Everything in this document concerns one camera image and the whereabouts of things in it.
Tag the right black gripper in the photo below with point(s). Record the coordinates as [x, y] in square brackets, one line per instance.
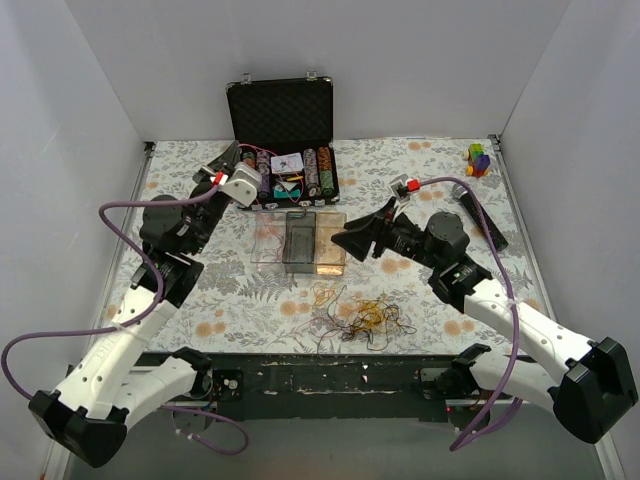
[380, 233]

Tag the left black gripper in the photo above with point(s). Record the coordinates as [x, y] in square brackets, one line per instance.
[212, 176]

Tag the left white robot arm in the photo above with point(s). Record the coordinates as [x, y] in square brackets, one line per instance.
[92, 410]

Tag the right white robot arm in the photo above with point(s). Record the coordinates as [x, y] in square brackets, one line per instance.
[588, 385]

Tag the purple poker chip row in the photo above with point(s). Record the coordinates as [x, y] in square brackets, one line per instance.
[263, 167]

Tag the clear plastic organizer box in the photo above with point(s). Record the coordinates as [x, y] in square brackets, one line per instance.
[299, 242]

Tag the teal card box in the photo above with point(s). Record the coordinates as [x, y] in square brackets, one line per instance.
[287, 190]

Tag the white playing card deck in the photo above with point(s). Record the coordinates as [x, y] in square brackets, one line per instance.
[287, 164]

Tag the black poker chip case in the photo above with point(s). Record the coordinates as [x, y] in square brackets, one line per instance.
[284, 116]

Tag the orange green chip row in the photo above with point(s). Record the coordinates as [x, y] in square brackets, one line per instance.
[325, 171]

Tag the grey poker chip row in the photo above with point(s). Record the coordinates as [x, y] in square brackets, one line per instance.
[311, 172]

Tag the floral table mat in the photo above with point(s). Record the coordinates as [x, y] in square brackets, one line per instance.
[381, 305]

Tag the black handheld microphone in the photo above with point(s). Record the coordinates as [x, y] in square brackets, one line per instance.
[481, 219]

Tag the colourful toy block train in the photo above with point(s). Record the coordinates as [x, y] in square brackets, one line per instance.
[478, 161]

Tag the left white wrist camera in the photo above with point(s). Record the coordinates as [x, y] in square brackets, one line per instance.
[245, 185]

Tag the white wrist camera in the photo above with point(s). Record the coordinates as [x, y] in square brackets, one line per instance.
[401, 188]
[245, 185]

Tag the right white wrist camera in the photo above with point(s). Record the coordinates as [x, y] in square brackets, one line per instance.
[401, 188]

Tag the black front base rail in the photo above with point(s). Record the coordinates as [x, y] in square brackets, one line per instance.
[332, 386]

